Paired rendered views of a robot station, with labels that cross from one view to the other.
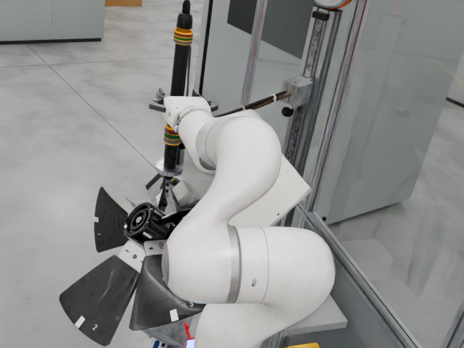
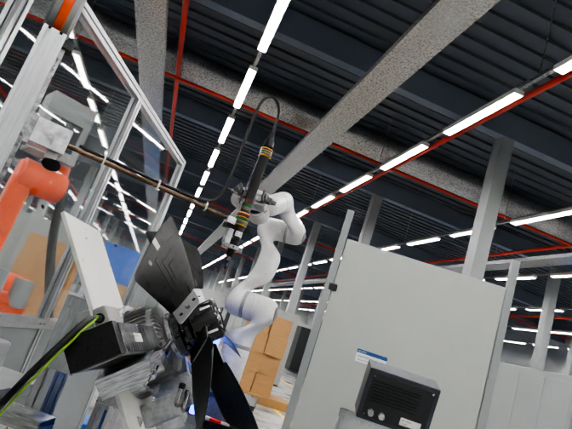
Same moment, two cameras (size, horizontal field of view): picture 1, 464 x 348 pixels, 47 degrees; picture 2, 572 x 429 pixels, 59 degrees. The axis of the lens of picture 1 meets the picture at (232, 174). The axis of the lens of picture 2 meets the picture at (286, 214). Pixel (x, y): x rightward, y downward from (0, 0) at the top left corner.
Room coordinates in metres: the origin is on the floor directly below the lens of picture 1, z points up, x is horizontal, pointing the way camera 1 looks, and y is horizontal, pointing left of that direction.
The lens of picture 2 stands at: (2.59, 1.06, 1.22)
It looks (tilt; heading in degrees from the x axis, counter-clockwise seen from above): 13 degrees up; 209
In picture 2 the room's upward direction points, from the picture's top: 19 degrees clockwise
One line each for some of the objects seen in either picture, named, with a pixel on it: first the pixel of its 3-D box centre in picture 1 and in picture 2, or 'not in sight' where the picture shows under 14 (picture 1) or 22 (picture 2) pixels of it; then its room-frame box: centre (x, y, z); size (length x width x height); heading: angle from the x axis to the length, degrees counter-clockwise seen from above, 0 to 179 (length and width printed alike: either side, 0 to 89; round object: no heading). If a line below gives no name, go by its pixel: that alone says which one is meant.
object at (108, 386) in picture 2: not in sight; (128, 374); (1.57, 0.23, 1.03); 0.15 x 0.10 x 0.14; 113
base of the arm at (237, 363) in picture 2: not in sight; (229, 368); (0.66, -0.02, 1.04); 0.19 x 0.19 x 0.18
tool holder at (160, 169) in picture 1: (173, 152); (233, 234); (1.24, 0.16, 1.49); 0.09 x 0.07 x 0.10; 148
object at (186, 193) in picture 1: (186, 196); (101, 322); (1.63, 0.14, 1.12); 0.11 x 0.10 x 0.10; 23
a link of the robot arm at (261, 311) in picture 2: not in sight; (252, 322); (0.65, 0.01, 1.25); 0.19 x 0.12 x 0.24; 105
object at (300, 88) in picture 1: (297, 90); (47, 136); (1.76, -0.17, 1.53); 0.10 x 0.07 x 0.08; 148
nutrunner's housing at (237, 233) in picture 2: (177, 97); (251, 192); (1.23, 0.16, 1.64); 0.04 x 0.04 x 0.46
